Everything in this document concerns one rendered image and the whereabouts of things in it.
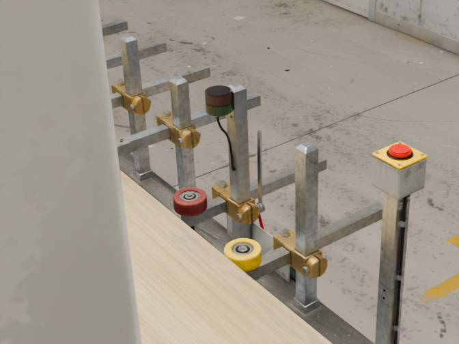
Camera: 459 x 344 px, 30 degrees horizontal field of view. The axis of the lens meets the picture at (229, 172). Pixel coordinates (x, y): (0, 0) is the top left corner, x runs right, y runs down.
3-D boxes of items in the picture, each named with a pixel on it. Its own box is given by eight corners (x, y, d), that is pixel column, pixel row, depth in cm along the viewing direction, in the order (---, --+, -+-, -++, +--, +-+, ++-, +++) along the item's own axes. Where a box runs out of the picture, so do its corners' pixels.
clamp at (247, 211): (228, 196, 218) (227, 179, 215) (260, 220, 208) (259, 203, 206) (210, 204, 215) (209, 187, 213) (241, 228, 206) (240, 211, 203)
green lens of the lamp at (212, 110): (222, 102, 196) (222, 93, 195) (238, 110, 192) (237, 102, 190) (200, 109, 193) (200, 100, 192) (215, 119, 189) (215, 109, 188)
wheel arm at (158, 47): (161, 48, 275) (160, 38, 273) (167, 52, 273) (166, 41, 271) (16, 92, 251) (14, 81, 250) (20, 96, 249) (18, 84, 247)
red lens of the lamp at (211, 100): (222, 91, 195) (221, 82, 193) (237, 100, 190) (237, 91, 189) (199, 99, 192) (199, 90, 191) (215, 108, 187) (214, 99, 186)
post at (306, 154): (307, 316, 203) (307, 138, 179) (316, 323, 201) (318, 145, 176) (295, 322, 202) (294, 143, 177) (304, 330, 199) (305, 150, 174)
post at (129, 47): (147, 183, 256) (130, 32, 232) (152, 188, 254) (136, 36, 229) (136, 187, 255) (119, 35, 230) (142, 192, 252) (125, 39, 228)
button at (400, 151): (399, 149, 156) (400, 140, 155) (415, 157, 153) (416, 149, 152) (383, 155, 154) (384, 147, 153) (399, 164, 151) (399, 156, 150)
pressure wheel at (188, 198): (197, 220, 213) (194, 181, 208) (215, 235, 208) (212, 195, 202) (170, 232, 210) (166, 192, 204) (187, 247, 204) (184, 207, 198)
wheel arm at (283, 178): (319, 166, 228) (319, 153, 226) (327, 172, 226) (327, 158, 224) (181, 224, 208) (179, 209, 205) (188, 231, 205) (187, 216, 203)
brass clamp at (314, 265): (291, 244, 201) (291, 226, 198) (330, 272, 191) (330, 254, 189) (270, 254, 198) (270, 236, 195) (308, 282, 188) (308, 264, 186)
